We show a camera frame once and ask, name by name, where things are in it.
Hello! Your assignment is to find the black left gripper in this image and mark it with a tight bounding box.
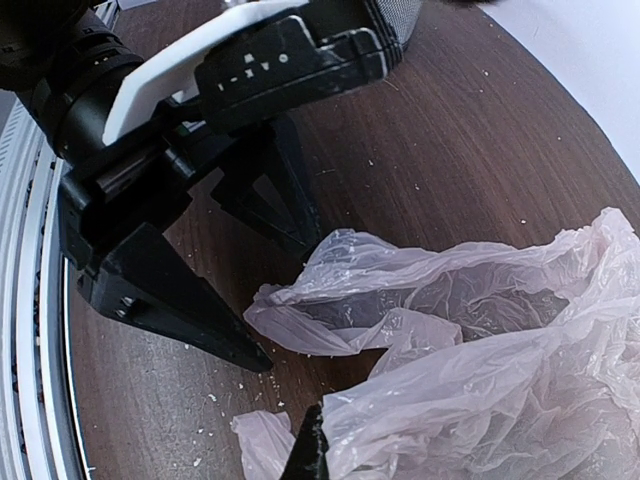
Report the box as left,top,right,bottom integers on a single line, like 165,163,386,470
59,115,322,373

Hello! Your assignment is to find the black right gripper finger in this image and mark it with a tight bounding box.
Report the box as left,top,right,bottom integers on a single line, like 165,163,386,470
282,404,329,480

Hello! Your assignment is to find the pink plastic trash bag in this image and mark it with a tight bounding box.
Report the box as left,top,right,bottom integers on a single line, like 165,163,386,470
232,208,639,479

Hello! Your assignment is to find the grey mesh trash bin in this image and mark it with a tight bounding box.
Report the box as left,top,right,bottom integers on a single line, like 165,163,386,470
372,0,424,51

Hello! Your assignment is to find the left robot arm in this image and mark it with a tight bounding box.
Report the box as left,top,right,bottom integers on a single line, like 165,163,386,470
1,1,320,373

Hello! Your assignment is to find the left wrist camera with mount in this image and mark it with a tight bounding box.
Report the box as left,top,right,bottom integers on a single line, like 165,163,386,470
102,1,403,145

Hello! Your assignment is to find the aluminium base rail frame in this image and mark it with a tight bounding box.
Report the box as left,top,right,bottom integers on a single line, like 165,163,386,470
1,92,95,479

